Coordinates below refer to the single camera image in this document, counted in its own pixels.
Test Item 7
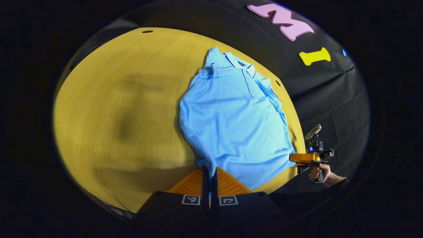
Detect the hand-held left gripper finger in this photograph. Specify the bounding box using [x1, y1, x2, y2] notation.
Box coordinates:
[134, 166, 211, 234]
[211, 166, 289, 234]

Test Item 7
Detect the light blue T-shirt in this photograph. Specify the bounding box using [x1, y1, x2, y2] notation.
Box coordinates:
[179, 47, 296, 201]

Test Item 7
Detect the black backdrop cloth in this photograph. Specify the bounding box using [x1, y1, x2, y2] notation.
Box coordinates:
[71, 0, 370, 199]

